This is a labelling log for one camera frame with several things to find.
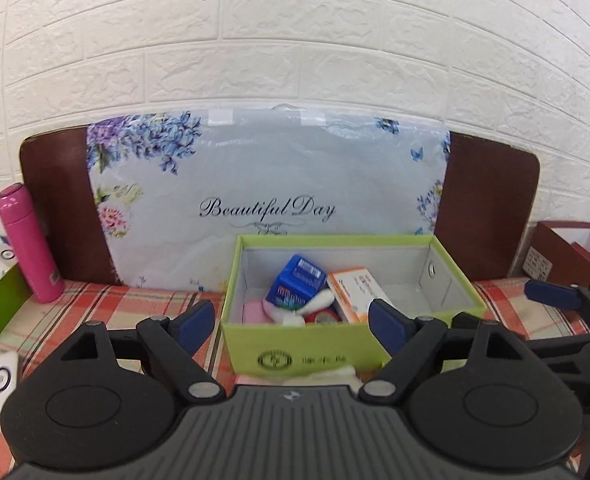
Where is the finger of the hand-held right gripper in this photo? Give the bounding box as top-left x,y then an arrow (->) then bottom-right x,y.
524,279 -> 590,333
451,311 -> 590,361

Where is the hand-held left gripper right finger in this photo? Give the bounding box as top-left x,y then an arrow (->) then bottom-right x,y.
362,298 -> 550,406

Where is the light green storage box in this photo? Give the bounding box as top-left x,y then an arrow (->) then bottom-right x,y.
219,232 -> 486,376

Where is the small white device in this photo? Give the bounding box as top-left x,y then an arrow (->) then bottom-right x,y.
0,352 -> 21,416

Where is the red tape roll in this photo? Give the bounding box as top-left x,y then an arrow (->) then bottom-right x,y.
305,310 -> 343,326

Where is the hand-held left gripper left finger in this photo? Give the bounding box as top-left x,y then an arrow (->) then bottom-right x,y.
40,300 -> 227,406

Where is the floral printed plastic bag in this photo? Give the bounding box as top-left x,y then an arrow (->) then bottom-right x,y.
85,102 -> 452,293

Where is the pink soft pad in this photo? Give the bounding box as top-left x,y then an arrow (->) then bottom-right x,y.
242,300 -> 272,326

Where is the orange and white medicine box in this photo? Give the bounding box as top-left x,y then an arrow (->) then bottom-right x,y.
326,267 -> 391,323

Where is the blue packet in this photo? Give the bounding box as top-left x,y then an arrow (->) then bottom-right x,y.
265,255 -> 327,311

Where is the brown cardboard box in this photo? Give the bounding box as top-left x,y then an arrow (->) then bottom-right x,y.
522,220 -> 590,288

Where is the brown wooden board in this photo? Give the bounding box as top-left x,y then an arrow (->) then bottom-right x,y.
19,127 -> 540,286

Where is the pink thermos bottle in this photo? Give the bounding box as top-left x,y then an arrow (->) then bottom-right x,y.
0,182 -> 66,304

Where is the white bundled item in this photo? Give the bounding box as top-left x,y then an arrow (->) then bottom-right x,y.
267,290 -> 337,327

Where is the white tissue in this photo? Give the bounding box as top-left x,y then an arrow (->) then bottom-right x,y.
235,365 -> 371,391

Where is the green open cardboard box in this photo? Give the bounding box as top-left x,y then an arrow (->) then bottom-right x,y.
0,232 -> 32,346

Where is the red plaid tablecloth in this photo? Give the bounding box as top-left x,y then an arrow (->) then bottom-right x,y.
0,277 -> 590,480

